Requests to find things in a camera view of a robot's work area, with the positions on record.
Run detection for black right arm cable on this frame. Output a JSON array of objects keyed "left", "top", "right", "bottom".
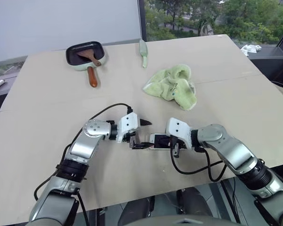
[{"left": 170, "top": 140, "right": 227, "bottom": 182}]

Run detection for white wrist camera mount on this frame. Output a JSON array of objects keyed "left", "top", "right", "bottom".
[
  {"left": 117, "top": 112, "right": 141, "bottom": 144},
  {"left": 165, "top": 117, "right": 193, "bottom": 151}
]

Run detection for white window panel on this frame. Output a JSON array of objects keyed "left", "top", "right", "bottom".
[{"left": 0, "top": 0, "right": 142, "bottom": 64}]

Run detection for white crumpled cloth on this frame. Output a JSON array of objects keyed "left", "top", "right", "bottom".
[{"left": 240, "top": 43, "right": 262, "bottom": 57}]

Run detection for green fluffy towel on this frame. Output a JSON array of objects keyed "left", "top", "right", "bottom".
[{"left": 142, "top": 64, "right": 198, "bottom": 111}]

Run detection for grey robot torso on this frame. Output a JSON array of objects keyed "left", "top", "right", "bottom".
[{"left": 129, "top": 213, "right": 230, "bottom": 226}]

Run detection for green square frying pan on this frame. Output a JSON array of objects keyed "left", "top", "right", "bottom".
[{"left": 65, "top": 41, "right": 108, "bottom": 88}]

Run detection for black window pillar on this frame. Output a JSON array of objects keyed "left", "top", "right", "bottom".
[{"left": 137, "top": 0, "right": 148, "bottom": 42}]

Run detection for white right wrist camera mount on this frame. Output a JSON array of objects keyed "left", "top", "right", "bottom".
[{"left": 165, "top": 117, "right": 193, "bottom": 151}]

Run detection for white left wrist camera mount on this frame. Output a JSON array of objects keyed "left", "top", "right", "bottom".
[{"left": 117, "top": 112, "right": 141, "bottom": 144}]

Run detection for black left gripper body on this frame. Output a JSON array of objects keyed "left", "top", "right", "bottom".
[{"left": 122, "top": 130, "right": 139, "bottom": 150}]

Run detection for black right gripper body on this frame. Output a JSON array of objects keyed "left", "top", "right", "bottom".
[{"left": 168, "top": 135, "right": 187, "bottom": 158}]

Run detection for black side table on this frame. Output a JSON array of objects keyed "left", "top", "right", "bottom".
[{"left": 246, "top": 44, "right": 283, "bottom": 87}]

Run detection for white smartphone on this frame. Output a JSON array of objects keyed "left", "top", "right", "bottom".
[{"left": 149, "top": 133, "right": 187, "bottom": 151}]

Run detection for green trees outside window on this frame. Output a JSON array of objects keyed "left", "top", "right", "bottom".
[{"left": 145, "top": 0, "right": 283, "bottom": 48}]

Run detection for dark side desk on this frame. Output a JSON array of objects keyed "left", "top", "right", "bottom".
[{"left": 0, "top": 75, "right": 17, "bottom": 126}]

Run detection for brown wooden spatula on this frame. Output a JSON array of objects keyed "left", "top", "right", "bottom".
[{"left": 76, "top": 50, "right": 102, "bottom": 67}]

